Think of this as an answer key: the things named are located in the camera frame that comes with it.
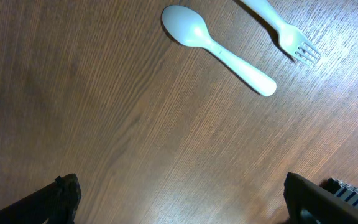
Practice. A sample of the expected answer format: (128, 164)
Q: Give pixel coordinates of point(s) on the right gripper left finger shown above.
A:
(55, 203)

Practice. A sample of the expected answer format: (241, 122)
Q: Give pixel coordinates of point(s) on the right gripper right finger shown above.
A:
(310, 203)

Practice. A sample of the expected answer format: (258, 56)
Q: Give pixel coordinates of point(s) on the blue striped connector block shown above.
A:
(343, 191)

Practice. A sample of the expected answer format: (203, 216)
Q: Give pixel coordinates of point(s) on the white plastic fork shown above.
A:
(290, 38)

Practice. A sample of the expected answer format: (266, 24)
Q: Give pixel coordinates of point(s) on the white plastic spoon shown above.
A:
(189, 29)

